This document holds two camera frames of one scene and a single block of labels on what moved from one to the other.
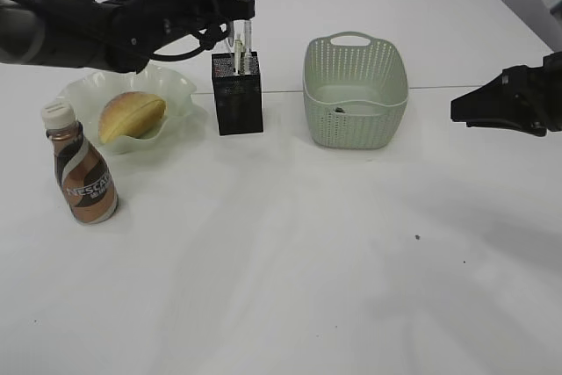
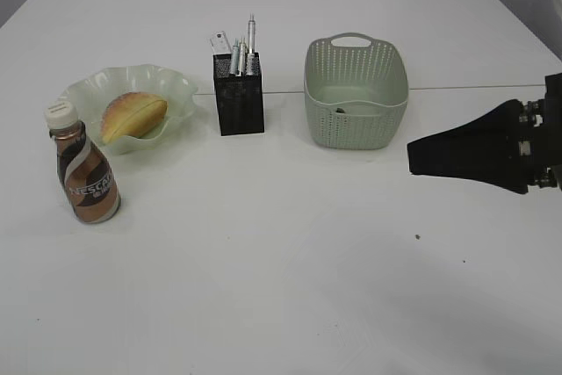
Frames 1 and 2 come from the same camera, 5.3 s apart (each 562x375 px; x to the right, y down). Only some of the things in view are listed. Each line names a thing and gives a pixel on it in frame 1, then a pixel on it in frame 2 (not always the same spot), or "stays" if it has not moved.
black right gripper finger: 513,99 -> 488,148
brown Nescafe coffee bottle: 83,169 stays
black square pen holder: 239,97 stays
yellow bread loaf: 131,113 stays
